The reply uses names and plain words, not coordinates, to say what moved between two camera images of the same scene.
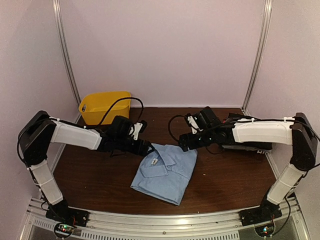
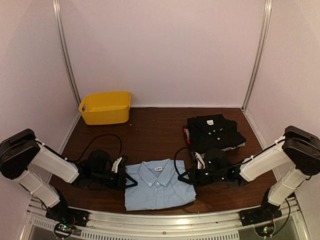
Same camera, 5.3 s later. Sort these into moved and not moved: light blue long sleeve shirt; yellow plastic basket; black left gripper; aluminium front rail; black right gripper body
Moved: light blue long sleeve shirt; black right gripper body; black left gripper
Not moved: yellow plastic basket; aluminium front rail
